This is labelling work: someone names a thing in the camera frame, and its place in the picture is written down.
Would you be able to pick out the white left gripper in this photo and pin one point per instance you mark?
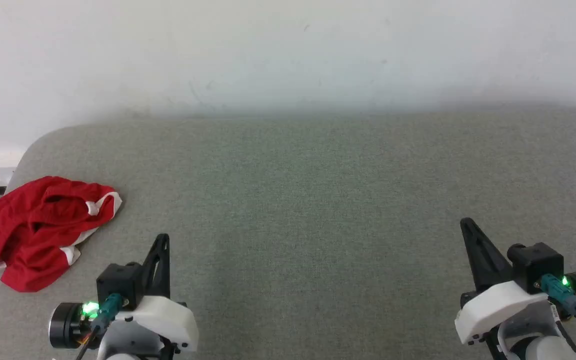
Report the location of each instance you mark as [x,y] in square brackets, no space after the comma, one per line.
[168,320]

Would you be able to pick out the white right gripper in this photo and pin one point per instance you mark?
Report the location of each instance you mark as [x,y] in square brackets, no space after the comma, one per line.
[498,307]

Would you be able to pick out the red shorts with white trim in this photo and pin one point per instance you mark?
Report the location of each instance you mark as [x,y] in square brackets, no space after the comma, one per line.
[33,235]

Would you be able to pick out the grey fabric sofa cushion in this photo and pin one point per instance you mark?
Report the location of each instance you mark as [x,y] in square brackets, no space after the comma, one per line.
[318,210]

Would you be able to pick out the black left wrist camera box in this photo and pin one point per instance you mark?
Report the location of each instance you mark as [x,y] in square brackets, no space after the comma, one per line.
[118,285]

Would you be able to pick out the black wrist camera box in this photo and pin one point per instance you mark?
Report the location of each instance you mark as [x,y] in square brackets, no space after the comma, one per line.
[535,265]
[118,285]

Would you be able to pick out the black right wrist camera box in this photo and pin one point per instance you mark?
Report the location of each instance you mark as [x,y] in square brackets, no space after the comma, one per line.
[535,265]

